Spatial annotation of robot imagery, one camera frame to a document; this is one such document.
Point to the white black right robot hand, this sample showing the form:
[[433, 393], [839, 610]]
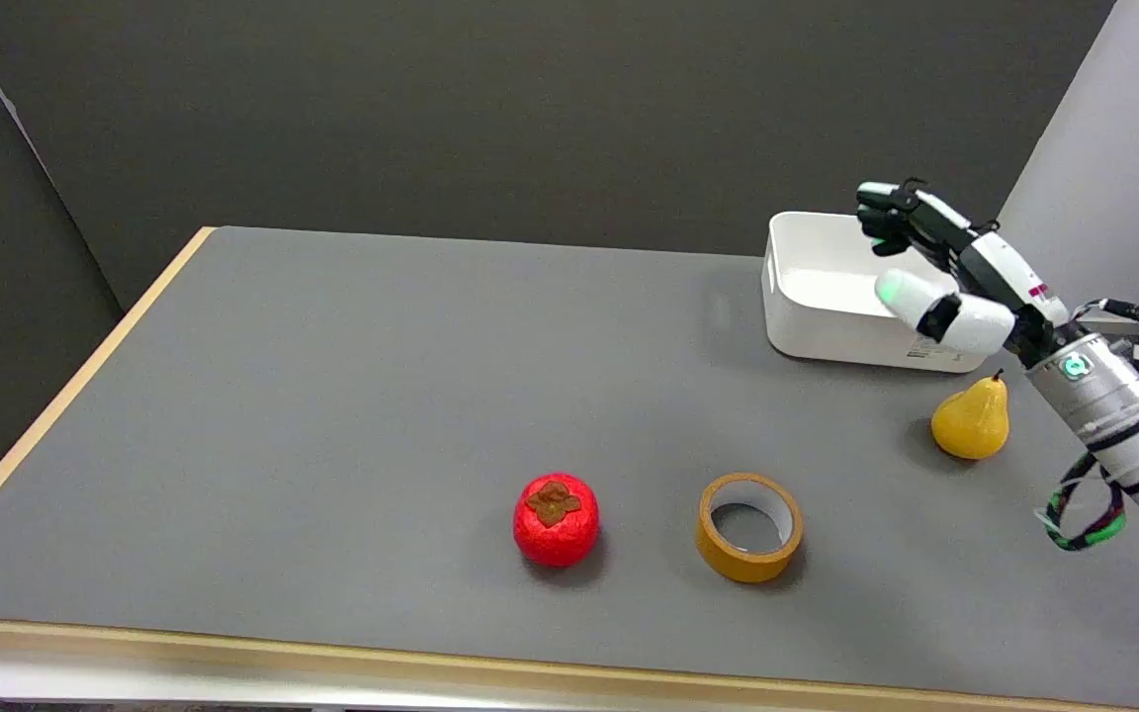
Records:
[[983, 272]]

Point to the yellow tape roll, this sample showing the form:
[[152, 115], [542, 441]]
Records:
[[748, 527]]

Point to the white plastic bin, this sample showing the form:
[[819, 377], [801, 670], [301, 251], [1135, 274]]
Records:
[[841, 297]]

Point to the yellow pear toy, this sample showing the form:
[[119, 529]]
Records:
[[973, 418]]

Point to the red persimmon toy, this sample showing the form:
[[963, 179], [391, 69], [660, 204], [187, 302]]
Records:
[[556, 519]]

